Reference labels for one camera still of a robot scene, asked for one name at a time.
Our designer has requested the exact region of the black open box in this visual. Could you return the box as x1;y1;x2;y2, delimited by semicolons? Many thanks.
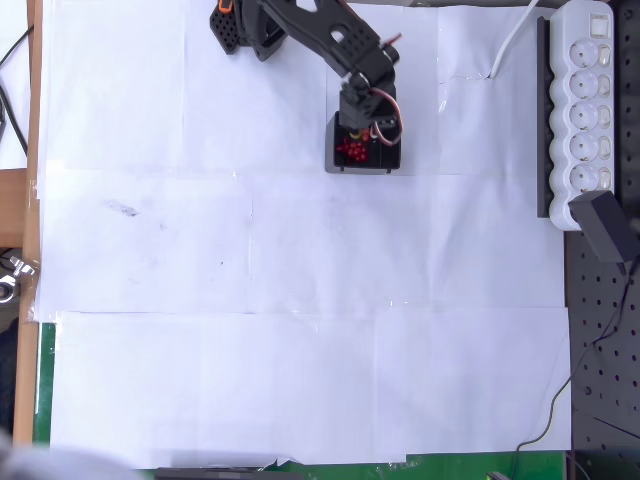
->
324;112;403;175

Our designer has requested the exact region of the white power strip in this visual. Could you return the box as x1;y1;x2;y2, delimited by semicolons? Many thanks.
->
548;0;616;233

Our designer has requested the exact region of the black power adapter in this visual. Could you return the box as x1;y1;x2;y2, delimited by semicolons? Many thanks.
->
568;189;635;266

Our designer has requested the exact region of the wooden table edge strip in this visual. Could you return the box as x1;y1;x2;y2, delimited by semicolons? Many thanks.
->
12;0;45;447

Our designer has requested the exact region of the black pegboard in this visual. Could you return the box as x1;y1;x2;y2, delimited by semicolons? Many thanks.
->
563;0;640;480

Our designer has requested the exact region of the brown wooden board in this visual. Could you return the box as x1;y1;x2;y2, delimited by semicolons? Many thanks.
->
0;168;29;250

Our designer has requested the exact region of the metal clamp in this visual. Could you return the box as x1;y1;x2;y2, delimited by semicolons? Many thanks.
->
0;253;40;304

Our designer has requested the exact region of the black flat device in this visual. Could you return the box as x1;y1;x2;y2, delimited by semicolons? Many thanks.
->
153;465;305;480

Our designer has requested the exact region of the green cutting mat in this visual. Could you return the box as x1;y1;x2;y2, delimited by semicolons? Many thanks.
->
32;322;571;480

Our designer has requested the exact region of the blurry grey object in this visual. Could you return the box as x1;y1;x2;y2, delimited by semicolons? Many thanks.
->
0;427;139;480

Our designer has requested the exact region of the red white gripper wire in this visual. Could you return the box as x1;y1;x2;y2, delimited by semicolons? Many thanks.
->
368;85;404;148

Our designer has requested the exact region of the white power cable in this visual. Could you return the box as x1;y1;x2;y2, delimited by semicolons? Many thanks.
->
488;0;542;81

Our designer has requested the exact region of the thin black adapter cable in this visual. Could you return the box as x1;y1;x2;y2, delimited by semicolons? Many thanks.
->
509;259;637;480

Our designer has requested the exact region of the thick black cable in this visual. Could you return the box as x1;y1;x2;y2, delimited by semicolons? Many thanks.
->
0;82;30;157

